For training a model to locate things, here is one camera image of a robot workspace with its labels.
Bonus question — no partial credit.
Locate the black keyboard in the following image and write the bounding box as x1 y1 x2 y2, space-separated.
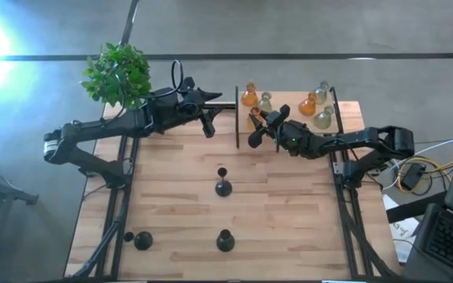
422 210 453 276

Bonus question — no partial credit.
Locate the yellow cable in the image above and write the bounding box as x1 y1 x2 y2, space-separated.
397 156 453 194

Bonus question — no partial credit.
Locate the amber ribbed glass candle holder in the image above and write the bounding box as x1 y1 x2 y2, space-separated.
297 92 318 118
240 81 260 108
249 105 266 126

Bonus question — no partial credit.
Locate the medium black candlestick holder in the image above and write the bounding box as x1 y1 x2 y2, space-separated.
214 167 234 198

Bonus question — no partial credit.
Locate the clear ribbed glass candle holder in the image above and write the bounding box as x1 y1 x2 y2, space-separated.
257 91 274 112
312 105 334 130
313 80 330 106

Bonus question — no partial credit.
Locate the short black candlestick holder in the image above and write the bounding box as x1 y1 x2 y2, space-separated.
123 230 154 252

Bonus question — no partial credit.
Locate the white paper sheet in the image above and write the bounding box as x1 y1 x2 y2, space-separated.
382 194 422 264

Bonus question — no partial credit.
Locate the tall black candlestick holder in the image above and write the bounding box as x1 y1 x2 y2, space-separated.
215 228 236 253

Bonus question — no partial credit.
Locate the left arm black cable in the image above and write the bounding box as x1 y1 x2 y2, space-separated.
108 58 185 121

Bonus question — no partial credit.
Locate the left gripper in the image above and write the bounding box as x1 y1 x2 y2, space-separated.
173 76 226 138

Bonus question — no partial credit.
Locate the green potted plant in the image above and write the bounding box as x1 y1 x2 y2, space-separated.
79 42 153 110

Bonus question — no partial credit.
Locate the black metal stand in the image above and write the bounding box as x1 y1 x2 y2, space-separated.
0 156 39 283

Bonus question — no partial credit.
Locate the white cable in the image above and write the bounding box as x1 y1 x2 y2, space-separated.
383 135 453 189

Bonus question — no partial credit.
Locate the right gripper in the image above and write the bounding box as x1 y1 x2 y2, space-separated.
249 104 316 158

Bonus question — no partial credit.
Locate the black power brick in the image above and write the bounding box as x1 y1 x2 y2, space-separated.
401 163 427 190

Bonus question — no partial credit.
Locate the dark desk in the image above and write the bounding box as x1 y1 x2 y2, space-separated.
385 192 453 283

